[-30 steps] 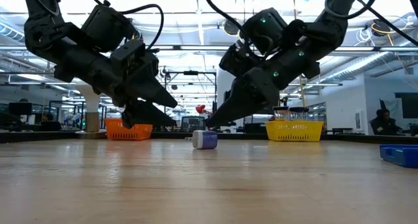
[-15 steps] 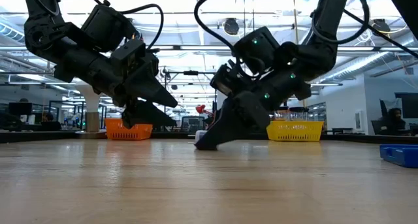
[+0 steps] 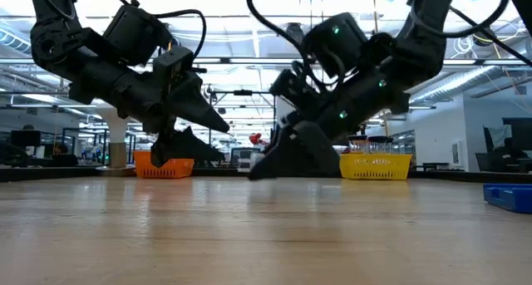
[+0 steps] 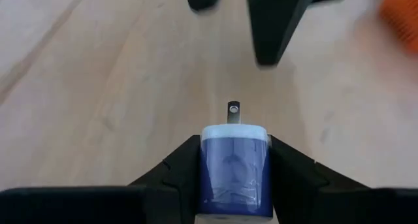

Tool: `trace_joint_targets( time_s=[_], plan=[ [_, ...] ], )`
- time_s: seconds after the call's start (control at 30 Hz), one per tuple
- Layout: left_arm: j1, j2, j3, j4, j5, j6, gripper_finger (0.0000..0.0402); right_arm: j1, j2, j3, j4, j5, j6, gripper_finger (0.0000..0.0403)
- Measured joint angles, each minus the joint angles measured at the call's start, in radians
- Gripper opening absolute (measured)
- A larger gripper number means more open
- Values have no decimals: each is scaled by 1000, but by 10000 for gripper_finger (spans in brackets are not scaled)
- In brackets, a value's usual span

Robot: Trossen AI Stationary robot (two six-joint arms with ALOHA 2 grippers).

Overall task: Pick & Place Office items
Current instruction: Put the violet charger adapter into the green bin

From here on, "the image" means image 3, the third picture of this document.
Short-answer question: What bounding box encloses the blue digital clock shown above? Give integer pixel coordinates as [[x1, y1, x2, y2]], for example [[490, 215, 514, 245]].
[[482, 183, 532, 214]]

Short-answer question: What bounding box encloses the black ceiling cable reel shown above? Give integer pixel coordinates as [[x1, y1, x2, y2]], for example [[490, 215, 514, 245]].
[[285, 22, 305, 43]]

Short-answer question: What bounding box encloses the red desk lamp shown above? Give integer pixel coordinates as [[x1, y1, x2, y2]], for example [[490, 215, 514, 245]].
[[248, 132, 271, 149]]

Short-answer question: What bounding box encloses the black metal stand frame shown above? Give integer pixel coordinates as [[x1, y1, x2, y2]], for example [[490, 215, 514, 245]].
[[206, 88, 278, 155]]

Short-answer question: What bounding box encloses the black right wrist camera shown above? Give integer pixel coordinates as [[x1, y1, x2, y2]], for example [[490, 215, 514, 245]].
[[303, 12, 370, 79]]

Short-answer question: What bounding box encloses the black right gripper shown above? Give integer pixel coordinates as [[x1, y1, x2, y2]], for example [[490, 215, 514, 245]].
[[248, 67, 411, 181]]

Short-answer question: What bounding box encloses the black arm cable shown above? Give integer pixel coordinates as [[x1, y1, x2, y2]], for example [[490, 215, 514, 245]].
[[246, 0, 346, 93], [106, 0, 208, 61]]

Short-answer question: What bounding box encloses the black computer monitor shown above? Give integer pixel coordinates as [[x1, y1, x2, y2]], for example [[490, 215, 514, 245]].
[[10, 130, 42, 149]]

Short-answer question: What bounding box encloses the black aluminium table frame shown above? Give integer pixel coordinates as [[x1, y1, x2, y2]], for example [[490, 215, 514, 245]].
[[0, 165, 532, 184]]

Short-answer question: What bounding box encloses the long ceiling light strip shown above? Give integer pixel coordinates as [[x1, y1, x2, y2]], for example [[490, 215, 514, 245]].
[[0, 57, 532, 66]]

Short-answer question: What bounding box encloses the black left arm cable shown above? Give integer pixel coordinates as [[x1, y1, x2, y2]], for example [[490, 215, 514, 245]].
[[106, 0, 208, 61]]

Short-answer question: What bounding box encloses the silver ventilation duct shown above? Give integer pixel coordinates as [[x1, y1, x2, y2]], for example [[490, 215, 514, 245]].
[[409, 65, 506, 107], [0, 27, 33, 57]]

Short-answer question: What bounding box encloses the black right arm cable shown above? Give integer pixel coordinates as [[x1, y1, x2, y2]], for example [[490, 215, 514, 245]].
[[246, 0, 346, 93]]

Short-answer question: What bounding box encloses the white flood light bulb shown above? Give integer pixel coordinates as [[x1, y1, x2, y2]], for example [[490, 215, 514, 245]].
[[94, 101, 134, 169]]

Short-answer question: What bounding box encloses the white building column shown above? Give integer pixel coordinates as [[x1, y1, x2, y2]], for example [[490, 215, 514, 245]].
[[275, 96, 294, 124]]

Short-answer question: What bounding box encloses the black hourglass white sand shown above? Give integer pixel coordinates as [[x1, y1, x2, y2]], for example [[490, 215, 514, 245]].
[[367, 135, 394, 155]]

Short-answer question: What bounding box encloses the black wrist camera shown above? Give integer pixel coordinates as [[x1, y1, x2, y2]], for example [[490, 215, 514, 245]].
[[303, 12, 370, 79], [102, 4, 174, 66]]

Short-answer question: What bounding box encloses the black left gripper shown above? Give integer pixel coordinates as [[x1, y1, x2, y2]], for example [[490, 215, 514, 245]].
[[68, 46, 230, 169]]

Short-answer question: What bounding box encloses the orange plastic basket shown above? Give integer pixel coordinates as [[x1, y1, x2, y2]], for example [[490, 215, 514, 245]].
[[133, 150, 195, 179]]

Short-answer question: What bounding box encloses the yellow plastic basket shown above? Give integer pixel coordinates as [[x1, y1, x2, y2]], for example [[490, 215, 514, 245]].
[[339, 152, 413, 181]]

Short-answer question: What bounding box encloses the black office chair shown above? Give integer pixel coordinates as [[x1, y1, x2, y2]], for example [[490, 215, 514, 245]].
[[475, 125, 532, 173]]

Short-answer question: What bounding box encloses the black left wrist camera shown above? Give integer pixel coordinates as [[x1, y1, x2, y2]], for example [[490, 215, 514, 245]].
[[102, 4, 174, 66]]

